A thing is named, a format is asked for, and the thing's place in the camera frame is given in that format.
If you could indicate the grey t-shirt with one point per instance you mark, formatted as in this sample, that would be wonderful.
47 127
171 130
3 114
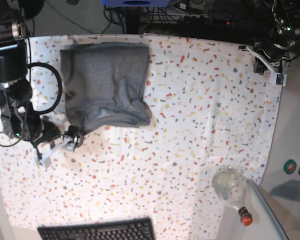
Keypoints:
104 85

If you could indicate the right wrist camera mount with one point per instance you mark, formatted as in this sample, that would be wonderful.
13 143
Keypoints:
55 150

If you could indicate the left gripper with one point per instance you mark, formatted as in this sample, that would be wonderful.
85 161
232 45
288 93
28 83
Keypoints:
273 53

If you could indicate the black keyboard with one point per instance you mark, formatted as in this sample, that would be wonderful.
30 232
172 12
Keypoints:
135 229

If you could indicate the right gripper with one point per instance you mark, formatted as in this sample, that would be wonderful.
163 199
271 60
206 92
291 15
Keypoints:
49 133

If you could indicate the metal wire rack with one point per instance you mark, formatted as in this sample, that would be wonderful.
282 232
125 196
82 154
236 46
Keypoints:
179 11

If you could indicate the green tape roll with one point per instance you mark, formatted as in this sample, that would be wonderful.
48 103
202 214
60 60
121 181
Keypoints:
290 166

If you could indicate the clear glass bottle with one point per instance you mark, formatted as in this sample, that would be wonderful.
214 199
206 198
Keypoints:
230 188

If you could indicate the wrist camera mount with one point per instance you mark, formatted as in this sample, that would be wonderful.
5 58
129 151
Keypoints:
278 75
55 150

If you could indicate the blue box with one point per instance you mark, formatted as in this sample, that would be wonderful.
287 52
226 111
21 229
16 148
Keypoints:
135 3

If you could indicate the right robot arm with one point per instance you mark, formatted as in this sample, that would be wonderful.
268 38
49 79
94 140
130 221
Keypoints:
19 119

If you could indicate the terrazzo pattern tablecloth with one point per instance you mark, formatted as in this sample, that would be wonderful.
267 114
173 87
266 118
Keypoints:
208 109

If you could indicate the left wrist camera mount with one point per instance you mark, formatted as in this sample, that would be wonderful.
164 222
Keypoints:
278 75

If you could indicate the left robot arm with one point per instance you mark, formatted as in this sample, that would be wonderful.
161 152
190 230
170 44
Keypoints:
284 27

